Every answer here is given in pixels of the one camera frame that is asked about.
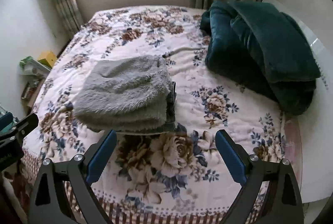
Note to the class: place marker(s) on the dark green quilt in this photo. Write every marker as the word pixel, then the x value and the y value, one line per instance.
pixel 262 48

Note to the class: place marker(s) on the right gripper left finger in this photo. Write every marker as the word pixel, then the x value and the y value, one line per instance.
pixel 49 203

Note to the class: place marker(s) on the grey fluffy pants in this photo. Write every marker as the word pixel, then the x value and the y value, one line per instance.
pixel 128 95

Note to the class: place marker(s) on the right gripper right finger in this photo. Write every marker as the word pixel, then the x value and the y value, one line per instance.
pixel 282 202

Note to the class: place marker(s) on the yellow box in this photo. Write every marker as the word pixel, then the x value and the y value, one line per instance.
pixel 47 58

